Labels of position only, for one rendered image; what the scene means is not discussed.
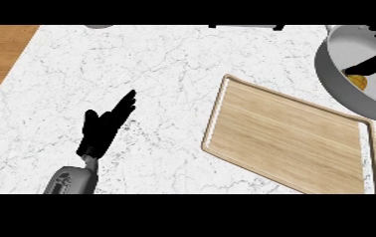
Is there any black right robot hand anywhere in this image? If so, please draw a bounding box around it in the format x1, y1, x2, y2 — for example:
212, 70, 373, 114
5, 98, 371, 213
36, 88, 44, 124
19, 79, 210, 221
340, 55, 376, 77

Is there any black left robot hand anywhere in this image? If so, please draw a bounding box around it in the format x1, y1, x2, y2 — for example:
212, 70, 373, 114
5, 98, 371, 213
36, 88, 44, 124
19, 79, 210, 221
75, 89, 138, 160

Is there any yellow squash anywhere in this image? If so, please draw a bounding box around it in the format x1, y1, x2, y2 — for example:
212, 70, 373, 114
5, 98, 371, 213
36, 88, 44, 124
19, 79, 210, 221
345, 74, 368, 92

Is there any grey metal pot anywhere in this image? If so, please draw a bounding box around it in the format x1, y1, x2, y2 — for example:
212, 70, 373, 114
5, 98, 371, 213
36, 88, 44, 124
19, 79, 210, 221
312, 25, 376, 121

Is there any pale wooden tray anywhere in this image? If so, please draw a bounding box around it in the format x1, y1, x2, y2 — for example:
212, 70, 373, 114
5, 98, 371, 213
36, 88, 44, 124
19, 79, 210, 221
200, 74, 376, 195

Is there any pale appliance with black marks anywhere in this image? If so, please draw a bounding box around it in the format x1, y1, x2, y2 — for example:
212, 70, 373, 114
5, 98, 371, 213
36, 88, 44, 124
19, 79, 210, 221
206, 24, 287, 32

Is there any grey round object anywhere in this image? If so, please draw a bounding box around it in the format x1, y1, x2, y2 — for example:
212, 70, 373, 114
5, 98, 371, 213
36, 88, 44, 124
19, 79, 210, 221
82, 24, 116, 30

